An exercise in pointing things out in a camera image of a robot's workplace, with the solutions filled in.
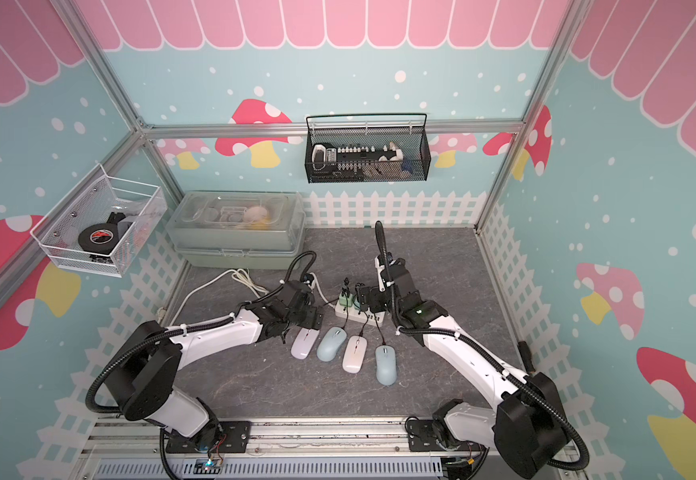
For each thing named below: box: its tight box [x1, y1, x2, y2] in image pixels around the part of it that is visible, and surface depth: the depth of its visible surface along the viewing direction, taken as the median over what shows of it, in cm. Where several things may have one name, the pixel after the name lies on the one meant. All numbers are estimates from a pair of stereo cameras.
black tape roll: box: [78, 223, 119, 254], surface depth 71 cm
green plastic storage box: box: [166, 191, 306, 270], surface depth 101 cm
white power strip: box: [334, 303, 386, 327], surface depth 95 cm
